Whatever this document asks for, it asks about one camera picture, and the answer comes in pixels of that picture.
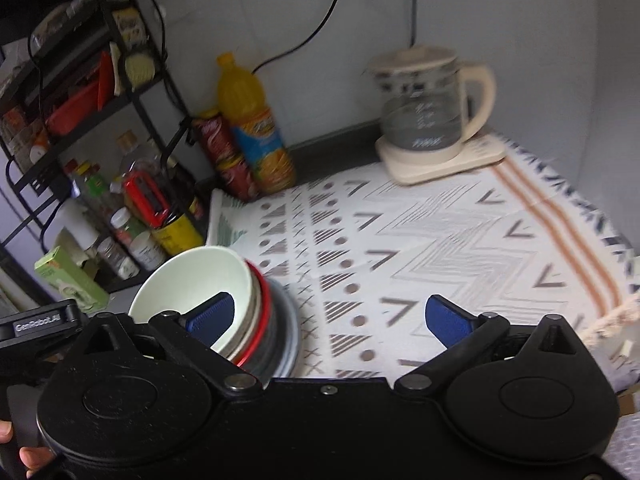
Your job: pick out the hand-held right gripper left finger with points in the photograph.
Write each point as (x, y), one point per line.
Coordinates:
(212, 312)

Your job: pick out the red rimmed bowl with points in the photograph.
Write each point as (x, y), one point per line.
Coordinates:
(265, 310)

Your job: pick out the white capped spice jar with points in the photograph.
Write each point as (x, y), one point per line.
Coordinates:
(147, 252)

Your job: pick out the brown spice jar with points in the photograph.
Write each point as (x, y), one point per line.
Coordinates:
(117, 260)

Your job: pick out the glass kettle with cream lid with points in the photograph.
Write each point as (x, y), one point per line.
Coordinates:
(425, 105)

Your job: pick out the white enamel plate script print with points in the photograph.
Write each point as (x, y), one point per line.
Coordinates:
(294, 330)

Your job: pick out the patterned white tablecloth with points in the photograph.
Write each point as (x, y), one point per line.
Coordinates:
(450, 240)

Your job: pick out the clear oil bottle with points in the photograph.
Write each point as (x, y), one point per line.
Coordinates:
(137, 157)

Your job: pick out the red plastic tray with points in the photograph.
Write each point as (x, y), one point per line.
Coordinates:
(80, 105)

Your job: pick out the pale green bowl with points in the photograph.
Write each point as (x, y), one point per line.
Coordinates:
(185, 275)

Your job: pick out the person's left hand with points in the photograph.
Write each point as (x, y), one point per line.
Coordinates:
(35, 459)

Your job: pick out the beige bowl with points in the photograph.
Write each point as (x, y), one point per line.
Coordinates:
(254, 305)

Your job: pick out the red chips can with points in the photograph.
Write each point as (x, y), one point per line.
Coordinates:
(225, 155)

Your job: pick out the white enamel plate bakery print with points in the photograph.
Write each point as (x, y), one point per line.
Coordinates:
(276, 330)

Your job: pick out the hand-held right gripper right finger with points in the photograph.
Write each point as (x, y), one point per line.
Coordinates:
(447, 322)

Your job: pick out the red kitchen tool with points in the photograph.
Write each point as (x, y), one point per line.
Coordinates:
(145, 195)

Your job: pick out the green carton box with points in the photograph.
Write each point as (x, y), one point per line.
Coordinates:
(70, 280)

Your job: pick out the cream kettle base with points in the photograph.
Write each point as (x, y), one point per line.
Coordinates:
(440, 165)

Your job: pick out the black metal rack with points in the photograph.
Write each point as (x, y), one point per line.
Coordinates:
(145, 105)

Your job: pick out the orange juice bottle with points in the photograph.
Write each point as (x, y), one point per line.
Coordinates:
(255, 130)

